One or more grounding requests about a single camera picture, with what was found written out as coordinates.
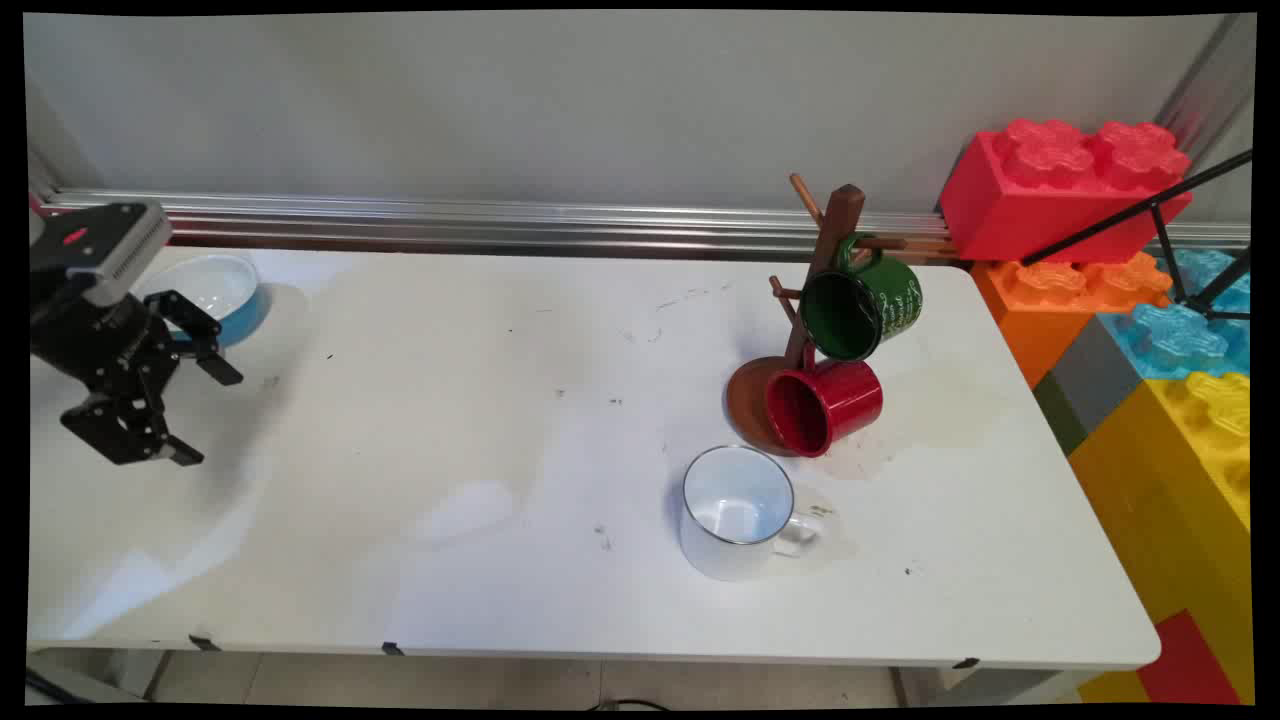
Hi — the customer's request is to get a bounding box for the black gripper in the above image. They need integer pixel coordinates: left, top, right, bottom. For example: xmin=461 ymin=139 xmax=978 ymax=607
xmin=30 ymin=289 xmax=245 ymax=468

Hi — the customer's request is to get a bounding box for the green enamel mug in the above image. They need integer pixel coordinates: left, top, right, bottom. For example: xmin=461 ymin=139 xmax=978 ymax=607
xmin=798 ymin=234 xmax=924 ymax=364

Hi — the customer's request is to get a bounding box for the blue bowl white inside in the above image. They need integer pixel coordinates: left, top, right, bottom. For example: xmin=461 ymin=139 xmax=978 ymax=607
xmin=133 ymin=252 xmax=272 ymax=350

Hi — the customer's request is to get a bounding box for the white enamel mug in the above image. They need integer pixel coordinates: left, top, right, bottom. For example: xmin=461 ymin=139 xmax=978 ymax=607
xmin=679 ymin=444 xmax=827 ymax=584

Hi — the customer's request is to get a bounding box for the red enamel mug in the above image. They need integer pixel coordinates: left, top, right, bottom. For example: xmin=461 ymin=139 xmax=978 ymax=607
xmin=765 ymin=345 xmax=885 ymax=460

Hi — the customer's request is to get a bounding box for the brown wooden mug tree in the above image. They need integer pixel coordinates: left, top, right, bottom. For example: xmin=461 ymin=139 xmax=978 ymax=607
xmin=725 ymin=172 xmax=909 ymax=459

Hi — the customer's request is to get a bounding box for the big orange toy block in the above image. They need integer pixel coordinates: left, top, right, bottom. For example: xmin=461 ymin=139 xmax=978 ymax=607
xmin=970 ymin=250 xmax=1174 ymax=390

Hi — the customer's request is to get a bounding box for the big red toy block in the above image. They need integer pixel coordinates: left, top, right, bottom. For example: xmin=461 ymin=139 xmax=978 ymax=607
xmin=938 ymin=117 xmax=1195 ymax=265

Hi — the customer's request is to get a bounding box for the big grey toy block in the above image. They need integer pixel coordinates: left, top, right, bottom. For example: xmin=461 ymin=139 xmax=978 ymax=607
xmin=1032 ymin=314 xmax=1147 ymax=457

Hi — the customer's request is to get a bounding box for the black tripod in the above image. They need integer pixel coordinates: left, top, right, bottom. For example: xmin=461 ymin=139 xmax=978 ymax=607
xmin=1020 ymin=148 xmax=1254 ymax=322

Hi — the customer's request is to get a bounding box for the big yellow toy block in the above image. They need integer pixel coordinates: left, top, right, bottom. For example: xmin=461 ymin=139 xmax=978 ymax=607
xmin=1068 ymin=370 xmax=1252 ymax=704

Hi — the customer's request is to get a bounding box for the big light blue toy block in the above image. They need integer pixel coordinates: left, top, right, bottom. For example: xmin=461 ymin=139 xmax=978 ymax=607
xmin=1098 ymin=245 xmax=1252 ymax=382

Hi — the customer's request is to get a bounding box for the flat red toy block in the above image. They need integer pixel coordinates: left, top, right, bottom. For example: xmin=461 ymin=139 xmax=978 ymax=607
xmin=1136 ymin=609 xmax=1242 ymax=706

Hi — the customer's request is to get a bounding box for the aluminium upright profile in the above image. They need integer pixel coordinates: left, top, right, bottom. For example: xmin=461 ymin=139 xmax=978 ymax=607
xmin=1153 ymin=14 xmax=1257 ymax=219

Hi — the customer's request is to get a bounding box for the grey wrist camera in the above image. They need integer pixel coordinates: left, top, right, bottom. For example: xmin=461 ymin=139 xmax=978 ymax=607
xmin=30 ymin=199 xmax=174 ymax=308

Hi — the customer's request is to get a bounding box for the aluminium rail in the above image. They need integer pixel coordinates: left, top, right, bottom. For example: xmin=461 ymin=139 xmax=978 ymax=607
xmin=40 ymin=187 xmax=1252 ymax=264

